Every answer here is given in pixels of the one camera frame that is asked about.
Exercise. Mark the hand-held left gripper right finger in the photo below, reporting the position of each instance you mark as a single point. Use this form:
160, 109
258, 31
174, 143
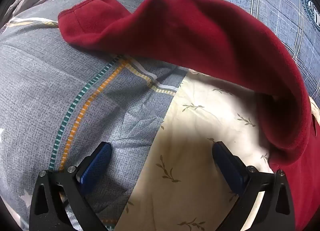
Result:
225, 166

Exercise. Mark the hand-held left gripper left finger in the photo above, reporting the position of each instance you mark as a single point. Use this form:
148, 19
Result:
96, 166

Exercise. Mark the red fleece garment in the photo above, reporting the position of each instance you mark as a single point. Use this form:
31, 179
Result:
200, 33

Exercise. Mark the cream leaf-print sheet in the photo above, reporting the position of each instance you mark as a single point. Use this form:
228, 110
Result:
200, 121

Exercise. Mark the grey patterned bed sheet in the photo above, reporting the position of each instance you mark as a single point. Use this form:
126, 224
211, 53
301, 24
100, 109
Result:
37, 83

